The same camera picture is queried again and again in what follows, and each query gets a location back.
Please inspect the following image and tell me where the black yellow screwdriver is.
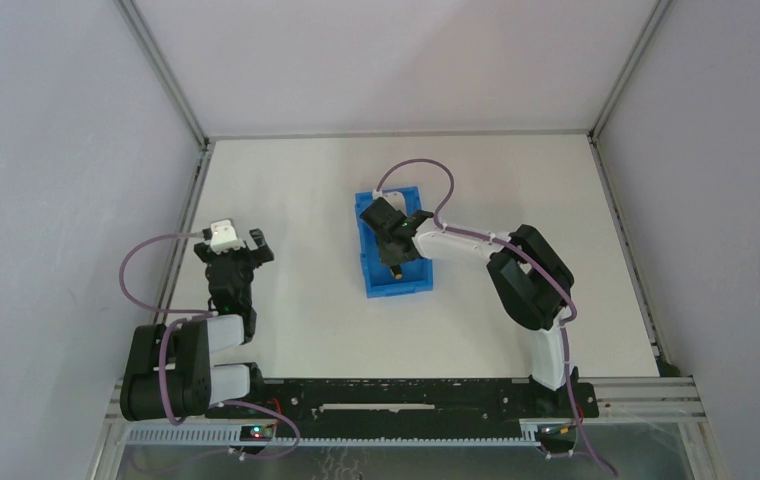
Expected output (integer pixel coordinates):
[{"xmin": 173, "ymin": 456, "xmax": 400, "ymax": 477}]
[{"xmin": 389, "ymin": 265, "xmax": 403, "ymax": 280}]

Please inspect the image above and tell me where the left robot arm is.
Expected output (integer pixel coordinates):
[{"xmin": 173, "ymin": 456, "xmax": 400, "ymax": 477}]
[{"xmin": 120, "ymin": 220, "xmax": 274, "ymax": 425}]

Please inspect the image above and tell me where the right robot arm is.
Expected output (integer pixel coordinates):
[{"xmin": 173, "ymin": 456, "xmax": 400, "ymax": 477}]
[{"xmin": 357, "ymin": 196, "xmax": 576, "ymax": 391}]

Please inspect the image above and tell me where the blue plastic bin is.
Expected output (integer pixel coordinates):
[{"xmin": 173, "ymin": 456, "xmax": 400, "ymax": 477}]
[{"xmin": 354, "ymin": 191, "xmax": 433, "ymax": 299}]

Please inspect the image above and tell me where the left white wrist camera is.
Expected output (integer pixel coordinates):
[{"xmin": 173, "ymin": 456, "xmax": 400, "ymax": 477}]
[{"xmin": 204, "ymin": 219, "xmax": 247, "ymax": 254}]

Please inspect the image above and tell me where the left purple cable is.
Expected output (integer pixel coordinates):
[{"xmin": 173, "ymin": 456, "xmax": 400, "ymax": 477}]
[{"xmin": 118, "ymin": 231, "xmax": 302, "ymax": 461}]

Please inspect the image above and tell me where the purple cable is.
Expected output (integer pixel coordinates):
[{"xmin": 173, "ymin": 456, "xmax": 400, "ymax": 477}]
[
  {"xmin": 118, "ymin": 231, "xmax": 302, "ymax": 461},
  {"xmin": 374, "ymin": 158, "xmax": 620, "ymax": 480}
]

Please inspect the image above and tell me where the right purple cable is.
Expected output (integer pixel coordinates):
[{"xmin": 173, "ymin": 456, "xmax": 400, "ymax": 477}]
[{"xmin": 374, "ymin": 158, "xmax": 620, "ymax": 480}]

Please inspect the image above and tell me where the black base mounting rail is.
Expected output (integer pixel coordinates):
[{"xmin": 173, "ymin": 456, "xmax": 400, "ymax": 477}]
[{"xmin": 207, "ymin": 377, "xmax": 600, "ymax": 441}]

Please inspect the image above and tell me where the back aluminium frame rail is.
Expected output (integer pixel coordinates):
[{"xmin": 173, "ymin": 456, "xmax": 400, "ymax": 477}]
[{"xmin": 207, "ymin": 129, "xmax": 590, "ymax": 144}]

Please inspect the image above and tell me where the aluminium frame rail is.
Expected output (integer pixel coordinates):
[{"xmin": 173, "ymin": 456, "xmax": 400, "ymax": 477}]
[
  {"xmin": 587, "ymin": 1, "xmax": 682, "ymax": 378},
  {"xmin": 207, "ymin": 129, "xmax": 590, "ymax": 144},
  {"xmin": 113, "ymin": 0, "xmax": 213, "ymax": 309}
]

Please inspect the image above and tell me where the grey slotted cable duct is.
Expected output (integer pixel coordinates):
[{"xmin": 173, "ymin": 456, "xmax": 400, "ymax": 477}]
[{"xmin": 126, "ymin": 424, "xmax": 541, "ymax": 447}]

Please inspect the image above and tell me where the left aluminium frame rail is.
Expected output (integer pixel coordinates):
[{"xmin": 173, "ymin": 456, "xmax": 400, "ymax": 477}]
[{"xmin": 113, "ymin": 0, "xmax": 213, "ymax": 309}]

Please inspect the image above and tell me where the right aluminium frame rail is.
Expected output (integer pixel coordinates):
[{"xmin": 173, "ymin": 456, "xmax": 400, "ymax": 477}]
[{"xmin": 587, "ymin": 1, "xmax": 682, "ymax": 378}]

